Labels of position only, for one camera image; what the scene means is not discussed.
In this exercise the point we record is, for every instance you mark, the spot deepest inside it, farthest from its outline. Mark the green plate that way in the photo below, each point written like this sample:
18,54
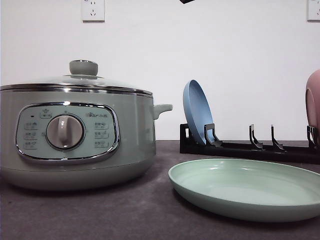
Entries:
249,189

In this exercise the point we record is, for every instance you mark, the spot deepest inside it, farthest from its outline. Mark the pink plate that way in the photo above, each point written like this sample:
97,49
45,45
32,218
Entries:
312,99

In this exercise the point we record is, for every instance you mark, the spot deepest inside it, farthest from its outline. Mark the white wall socket right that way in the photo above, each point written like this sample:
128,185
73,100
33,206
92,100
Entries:
313,11

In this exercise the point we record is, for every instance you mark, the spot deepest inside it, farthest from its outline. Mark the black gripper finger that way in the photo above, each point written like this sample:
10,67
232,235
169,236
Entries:
186,1

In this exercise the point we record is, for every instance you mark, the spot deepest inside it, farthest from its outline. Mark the glass steamer lid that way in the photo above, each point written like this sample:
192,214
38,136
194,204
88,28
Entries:
83,76

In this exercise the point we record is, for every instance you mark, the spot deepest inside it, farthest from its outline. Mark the gray table mat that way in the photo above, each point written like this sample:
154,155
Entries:
151,208

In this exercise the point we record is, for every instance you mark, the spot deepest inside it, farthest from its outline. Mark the white wall socket left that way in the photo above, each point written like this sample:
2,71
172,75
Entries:
93,11

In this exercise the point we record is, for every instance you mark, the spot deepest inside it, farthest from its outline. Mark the white wall socket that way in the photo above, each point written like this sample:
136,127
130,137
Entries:
93,11
313,11

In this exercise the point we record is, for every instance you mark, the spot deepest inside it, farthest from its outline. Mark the black dish rack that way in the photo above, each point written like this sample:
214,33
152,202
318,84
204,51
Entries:
309,154

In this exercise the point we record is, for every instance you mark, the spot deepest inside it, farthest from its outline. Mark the blue plate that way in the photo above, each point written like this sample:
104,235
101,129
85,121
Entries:
198,110

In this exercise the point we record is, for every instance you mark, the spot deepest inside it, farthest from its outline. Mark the green electric steamer pot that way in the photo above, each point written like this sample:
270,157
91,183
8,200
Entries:
76,139

